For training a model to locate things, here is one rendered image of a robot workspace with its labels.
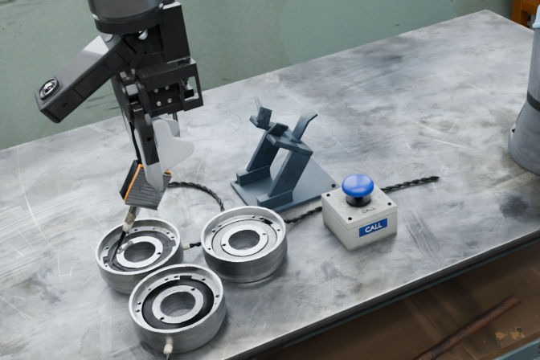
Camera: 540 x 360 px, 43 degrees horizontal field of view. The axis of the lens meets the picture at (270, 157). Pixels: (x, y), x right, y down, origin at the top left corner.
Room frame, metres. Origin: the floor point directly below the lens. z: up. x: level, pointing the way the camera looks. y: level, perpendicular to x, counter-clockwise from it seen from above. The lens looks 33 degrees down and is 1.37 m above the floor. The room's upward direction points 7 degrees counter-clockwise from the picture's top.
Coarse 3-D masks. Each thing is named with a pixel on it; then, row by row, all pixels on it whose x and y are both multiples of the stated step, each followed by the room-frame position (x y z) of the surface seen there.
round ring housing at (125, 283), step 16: (144, 224) 0.71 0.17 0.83; (160, 224) 0.70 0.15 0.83; (112, 240) 0.69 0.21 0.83; (144, 240) 0.68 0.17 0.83; (176, 240) 0.67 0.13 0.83; (96, 256) 0.64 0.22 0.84; (128, 256) 0.67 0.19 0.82; (144, 256) 0.68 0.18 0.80; (176, 256) 0.64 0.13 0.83; (112, 272) 0.61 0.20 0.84; (128, 272) 0.61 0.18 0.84; (144, 272) 0.61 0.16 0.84; (128, 288) 0.61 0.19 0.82
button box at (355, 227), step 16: (336, 192) 0.71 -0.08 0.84; (336, 208) 0.68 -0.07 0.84; (352, 208) 0.67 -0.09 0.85; (368, 208) 0.67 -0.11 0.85; (384, 208) 0.67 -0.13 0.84; (336, 224) 0.67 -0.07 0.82; (352, 224) 0.65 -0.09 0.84; (368, 224) 0.65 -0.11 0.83; (384, 224) 0.66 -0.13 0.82; (352, 240) 0.65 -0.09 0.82; (368, 240) 0.65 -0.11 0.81
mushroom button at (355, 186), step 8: (352, 176) 0.70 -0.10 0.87; (360, 176) 0.70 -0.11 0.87; (344, 184) 0.69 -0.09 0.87; (352, 184) 0.68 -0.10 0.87; (360, 184) 0.68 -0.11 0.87; (368, 184) 0.68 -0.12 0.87; (344, 192) 0.68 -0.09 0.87; (352, 192) 0.67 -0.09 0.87; (360, 192) 0.67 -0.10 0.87; (368, 192) 0.67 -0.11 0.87
